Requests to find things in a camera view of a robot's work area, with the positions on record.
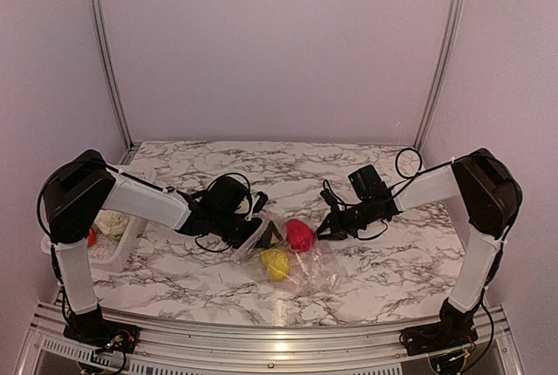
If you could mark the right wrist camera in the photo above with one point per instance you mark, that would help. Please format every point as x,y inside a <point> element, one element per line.
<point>331,199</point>

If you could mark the red fake pepper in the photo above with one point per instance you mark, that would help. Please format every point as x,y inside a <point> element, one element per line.
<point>300,236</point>

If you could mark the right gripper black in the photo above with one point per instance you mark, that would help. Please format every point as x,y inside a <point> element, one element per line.
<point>329,221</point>

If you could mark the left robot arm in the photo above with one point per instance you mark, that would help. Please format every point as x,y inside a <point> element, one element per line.
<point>211,211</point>

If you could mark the clear zip top bag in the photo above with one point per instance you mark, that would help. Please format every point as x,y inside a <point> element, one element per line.
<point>312,272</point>

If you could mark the front aluminium frame rail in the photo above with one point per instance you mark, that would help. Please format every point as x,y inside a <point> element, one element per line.
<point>167,346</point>

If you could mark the orange fake tomato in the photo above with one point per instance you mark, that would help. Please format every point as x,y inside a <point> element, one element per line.
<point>91,239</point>

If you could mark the white fake cauliflower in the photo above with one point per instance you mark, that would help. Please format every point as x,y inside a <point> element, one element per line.
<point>111,223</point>

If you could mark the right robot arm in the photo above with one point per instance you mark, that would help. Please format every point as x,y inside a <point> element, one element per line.
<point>492,198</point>

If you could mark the right aluminium frame post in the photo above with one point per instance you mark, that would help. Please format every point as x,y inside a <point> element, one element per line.
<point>451,28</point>

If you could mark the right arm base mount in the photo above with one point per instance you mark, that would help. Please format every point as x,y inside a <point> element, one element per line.
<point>430,338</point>

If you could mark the left aluminium frame post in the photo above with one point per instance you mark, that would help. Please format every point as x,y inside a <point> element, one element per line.
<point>98,20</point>

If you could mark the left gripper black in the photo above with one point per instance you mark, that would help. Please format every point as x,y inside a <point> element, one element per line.
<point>264,242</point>

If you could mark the aluminium frame post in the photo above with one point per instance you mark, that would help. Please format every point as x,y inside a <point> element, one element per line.
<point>98,20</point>
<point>451,28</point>

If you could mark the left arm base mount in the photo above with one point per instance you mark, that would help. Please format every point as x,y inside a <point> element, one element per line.
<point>105,335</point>

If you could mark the white perforated plastic basket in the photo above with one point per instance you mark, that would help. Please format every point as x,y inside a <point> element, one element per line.
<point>72,200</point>

